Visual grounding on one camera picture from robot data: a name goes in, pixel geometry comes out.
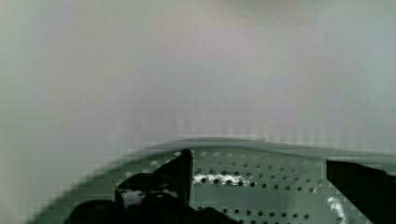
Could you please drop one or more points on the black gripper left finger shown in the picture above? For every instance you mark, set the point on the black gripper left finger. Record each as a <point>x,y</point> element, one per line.
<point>160,197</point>

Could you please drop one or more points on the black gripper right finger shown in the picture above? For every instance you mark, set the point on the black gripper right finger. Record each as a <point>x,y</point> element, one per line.
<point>371,190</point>

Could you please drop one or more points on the green plastic strainer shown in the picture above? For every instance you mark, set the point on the green plastic strainer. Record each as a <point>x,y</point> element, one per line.
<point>252,182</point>

